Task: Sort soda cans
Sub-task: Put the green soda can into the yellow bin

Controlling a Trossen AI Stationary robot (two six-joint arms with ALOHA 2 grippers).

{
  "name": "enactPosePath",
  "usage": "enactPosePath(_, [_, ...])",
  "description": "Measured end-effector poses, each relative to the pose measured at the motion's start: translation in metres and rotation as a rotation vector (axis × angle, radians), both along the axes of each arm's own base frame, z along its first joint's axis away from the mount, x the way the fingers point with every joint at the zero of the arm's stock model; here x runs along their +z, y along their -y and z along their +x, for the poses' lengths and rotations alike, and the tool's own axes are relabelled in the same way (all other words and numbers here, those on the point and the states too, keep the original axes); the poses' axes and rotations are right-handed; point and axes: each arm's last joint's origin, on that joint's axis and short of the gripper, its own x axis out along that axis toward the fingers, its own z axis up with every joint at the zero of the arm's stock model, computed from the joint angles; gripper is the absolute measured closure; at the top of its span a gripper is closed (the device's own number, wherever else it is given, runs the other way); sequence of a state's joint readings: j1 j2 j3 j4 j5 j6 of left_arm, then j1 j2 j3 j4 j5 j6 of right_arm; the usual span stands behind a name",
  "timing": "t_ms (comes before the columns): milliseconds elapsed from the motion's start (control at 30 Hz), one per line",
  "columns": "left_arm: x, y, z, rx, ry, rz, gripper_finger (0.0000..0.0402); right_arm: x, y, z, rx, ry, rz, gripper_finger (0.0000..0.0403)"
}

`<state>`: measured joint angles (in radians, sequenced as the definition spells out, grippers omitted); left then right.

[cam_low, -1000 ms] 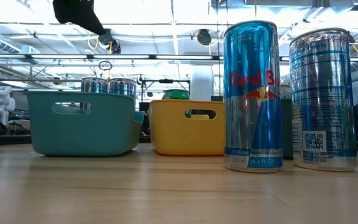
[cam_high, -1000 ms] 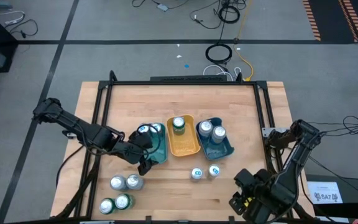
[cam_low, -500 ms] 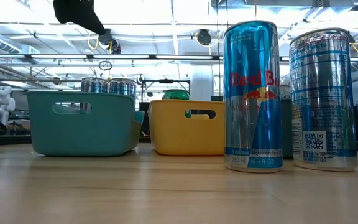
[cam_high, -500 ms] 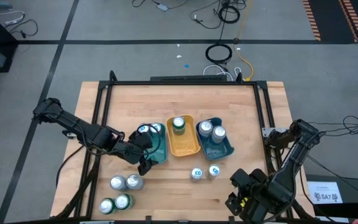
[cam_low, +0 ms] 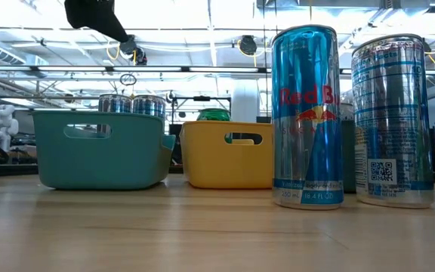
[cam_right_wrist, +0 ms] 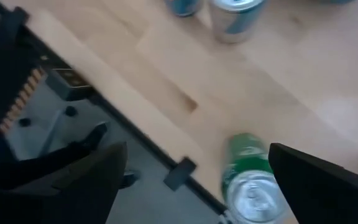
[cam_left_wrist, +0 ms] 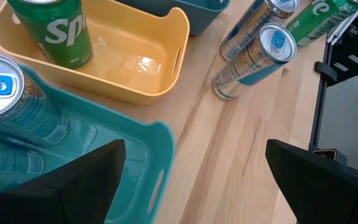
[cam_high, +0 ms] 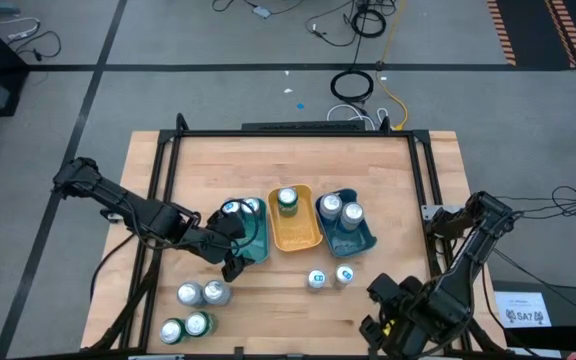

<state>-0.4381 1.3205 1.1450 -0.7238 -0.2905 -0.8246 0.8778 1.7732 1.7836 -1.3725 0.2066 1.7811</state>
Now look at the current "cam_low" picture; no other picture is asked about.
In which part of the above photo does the yellow plastic bin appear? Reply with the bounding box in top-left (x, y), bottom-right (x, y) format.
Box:
top-left (178, 119), bottom-right (276, 190)

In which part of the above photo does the teal green plastic bin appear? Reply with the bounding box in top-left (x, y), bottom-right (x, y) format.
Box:
top-left (31, 110), bottom-right (177, 191)

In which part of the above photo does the blue silver Red Bull can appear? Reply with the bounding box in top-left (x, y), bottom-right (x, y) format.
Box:
top-left (270, 24), bottom-right (346, 211)
top-left (350, 33), bottom-right (435, 209)
top-left (96, 93), bottom-right (134, 138)
top-left (131, 94), bottom-right (168, 120)

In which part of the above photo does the black aluminium table frame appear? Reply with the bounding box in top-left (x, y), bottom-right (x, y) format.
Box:
top-left (0, 64), bottom-right (435, 185)

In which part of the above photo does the green Sprite can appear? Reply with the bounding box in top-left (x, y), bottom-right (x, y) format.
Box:
top-left (196, 107), bottom-right (234, 145)

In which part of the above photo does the dark blue plastic bin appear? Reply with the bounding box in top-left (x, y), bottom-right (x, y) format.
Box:
top-left (340, 119), bottom-right (357, 194)

